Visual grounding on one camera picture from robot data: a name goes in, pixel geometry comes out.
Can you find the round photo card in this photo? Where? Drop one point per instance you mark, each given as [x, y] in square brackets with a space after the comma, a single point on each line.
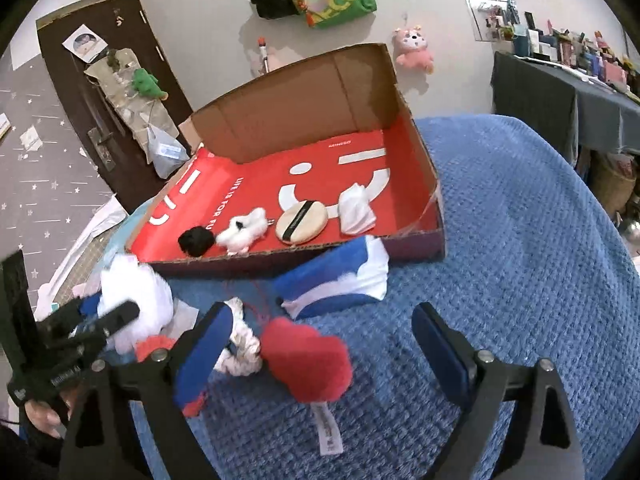
[84, 42]

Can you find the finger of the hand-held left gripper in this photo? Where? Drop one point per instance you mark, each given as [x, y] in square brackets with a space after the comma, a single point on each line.
[90, 309]
[112, 319]

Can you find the beige round powder puff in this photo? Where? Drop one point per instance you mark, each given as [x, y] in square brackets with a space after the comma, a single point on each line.
[302, 222]

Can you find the white plastic sheet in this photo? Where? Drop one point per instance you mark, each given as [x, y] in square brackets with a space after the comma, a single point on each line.
[85, 240]

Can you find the blue and white pouch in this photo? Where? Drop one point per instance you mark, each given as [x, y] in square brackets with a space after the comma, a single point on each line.
[335, 285]

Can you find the torn white wall sticker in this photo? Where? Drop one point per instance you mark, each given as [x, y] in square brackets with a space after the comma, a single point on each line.
[31, 138]

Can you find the red cardboard box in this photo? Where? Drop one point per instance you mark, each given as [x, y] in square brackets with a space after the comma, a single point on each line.
[310, 95]

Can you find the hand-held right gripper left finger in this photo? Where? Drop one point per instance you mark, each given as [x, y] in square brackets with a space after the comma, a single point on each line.
[200, 355]

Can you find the cluttered side table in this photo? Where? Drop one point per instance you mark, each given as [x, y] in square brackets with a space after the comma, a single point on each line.
[575, 50]

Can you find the dark brown door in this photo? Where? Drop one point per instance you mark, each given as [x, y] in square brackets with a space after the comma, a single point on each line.
[65, 105]

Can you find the black pom-pom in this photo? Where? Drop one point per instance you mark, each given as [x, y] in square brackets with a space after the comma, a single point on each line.
[196, 241]

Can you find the green crocodile plush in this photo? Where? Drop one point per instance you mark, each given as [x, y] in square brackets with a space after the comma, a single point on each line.
[147, 84]

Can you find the translucent plastic bag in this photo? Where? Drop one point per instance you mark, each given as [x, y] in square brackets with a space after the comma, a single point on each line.
[167, 152]

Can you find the pink plush toy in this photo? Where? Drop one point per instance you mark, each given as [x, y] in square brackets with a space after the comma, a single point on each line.
[412, 50]

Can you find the white packet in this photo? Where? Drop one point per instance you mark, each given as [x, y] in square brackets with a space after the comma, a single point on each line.
[356, 210]

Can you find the beige hanging organizer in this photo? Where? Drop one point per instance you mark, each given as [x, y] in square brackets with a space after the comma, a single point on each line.
[127, 105]

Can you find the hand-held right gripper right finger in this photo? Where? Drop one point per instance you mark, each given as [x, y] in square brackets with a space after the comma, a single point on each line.
[440, 355]

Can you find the white mesh bath pouf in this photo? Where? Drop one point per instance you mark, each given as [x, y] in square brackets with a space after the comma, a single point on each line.
[140, 290]

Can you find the white fluffy plush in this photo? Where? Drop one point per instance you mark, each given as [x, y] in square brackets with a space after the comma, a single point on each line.
[245, 230]

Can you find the person's left hand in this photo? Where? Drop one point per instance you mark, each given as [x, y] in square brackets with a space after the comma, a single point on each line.
[45, 415]

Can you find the white stick with orange cap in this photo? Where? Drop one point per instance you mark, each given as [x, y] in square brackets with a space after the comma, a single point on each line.
[263, 55]

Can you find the red crochet item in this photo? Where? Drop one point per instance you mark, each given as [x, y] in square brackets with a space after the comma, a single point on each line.
[155, 346]

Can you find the table with grey cloth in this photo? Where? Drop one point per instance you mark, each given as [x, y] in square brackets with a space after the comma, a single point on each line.
[540, 95]

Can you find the blue fleece blanket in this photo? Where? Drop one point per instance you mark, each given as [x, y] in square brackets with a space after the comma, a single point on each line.
[500, 260]

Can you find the red heart plush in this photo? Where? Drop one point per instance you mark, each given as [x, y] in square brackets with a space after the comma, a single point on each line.
[305, 360]

